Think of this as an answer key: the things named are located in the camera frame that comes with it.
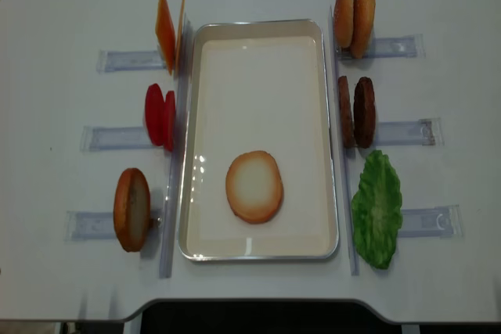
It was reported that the green lettuce leaf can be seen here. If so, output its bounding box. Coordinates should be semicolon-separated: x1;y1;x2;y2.
351;149;403;270

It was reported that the flat bread slice on tray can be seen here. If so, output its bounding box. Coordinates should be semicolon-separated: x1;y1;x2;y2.
225;150;283;224

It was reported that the inner red tomato slice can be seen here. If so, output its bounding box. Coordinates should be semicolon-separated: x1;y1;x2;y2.
163;91;176;152

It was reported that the red tomato slice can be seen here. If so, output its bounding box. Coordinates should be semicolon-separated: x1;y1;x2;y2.
145;83;164;146
163;91;176;152

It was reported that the inner brown meat patty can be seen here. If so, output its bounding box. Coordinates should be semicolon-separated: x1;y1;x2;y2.
337;76;355;149

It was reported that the outer red tomato slice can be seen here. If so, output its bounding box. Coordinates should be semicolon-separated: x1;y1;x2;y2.
145;83;164;146

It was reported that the outer dark meat patty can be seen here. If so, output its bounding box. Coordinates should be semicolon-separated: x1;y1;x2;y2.
353;77;376;149

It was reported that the upright bread slice left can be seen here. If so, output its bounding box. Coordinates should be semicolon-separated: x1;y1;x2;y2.
113;167;150;252

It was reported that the outer orange cheese slice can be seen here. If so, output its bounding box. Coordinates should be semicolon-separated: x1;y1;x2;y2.
155;0;176;75

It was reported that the orange cheese slice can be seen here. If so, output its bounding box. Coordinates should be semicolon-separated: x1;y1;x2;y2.
155;0;176;75
175;0;185;77

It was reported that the clear tomato holder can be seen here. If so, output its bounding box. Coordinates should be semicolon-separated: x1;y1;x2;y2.
80;126;155;152

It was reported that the clear cheese holder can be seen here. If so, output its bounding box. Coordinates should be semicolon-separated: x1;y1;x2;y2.
96;50;166;73

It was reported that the inner orange cheese slice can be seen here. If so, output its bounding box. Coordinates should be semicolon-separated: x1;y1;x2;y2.
175;0;185;77

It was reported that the clear left bread holder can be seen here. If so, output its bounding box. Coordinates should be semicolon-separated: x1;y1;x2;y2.
64;208;162;242

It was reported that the clear lettuce holder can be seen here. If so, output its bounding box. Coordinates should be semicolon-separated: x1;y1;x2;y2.
398;205;463;238

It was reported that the white metal tray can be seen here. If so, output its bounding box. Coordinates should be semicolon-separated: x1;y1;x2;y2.
178;20;339;262

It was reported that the inner bun top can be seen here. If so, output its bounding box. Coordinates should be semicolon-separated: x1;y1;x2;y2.
333;0;354;48

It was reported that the bun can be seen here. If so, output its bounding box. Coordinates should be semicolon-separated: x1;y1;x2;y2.
333;0;354;48
350;0;376;59

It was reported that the clear patty holder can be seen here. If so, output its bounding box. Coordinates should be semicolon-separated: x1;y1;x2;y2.
373;118;445;146

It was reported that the outer bun top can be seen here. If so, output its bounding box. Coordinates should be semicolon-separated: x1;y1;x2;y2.
350;0;376;59

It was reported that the clear bun holder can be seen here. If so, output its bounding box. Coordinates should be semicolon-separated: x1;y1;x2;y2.
336;34;425;61

